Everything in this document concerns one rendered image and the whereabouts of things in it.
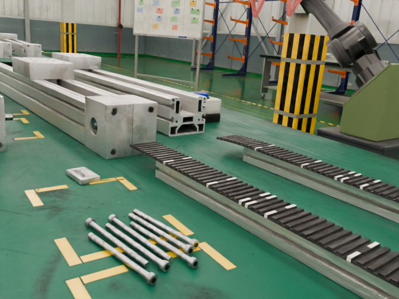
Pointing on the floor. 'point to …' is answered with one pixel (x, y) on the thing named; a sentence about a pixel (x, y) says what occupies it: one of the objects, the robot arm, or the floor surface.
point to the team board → (169, 25)
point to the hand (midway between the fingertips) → (271, 13)
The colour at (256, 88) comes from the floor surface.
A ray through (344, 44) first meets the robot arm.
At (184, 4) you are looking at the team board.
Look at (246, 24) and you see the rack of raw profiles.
